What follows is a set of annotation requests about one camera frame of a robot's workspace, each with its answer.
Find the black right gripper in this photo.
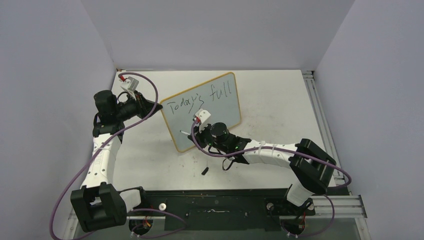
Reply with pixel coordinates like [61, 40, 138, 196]
[189, 120, 228, 153]

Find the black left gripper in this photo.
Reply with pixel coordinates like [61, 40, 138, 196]
[114, 90, 163, 122]

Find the black marker cap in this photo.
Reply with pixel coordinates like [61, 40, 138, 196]
[201, 167, 209, 176]

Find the yellow-framed whiteboard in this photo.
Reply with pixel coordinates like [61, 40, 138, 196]
[160, 72, 242, 153]

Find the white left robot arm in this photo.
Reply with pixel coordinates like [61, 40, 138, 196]
[70, 90, 163, 233]

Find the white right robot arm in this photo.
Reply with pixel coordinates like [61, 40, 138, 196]
[187, 122, 336, 214]

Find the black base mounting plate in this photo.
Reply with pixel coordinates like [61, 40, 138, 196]
[128, 188, 319, 237]

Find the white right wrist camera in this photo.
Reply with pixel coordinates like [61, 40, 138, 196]
[194, 108, 212, 131]

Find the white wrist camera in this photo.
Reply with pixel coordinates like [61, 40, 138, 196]
[194, 108, 212, 131]
[119, 76, 139, 99]

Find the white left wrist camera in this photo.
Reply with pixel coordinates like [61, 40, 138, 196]
[119, 76, 139, 99]

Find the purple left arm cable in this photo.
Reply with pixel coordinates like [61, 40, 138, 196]
[49, 72, 188, 240]

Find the aluminium rail frame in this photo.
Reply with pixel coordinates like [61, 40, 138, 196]
[301, 70, 367, 219]

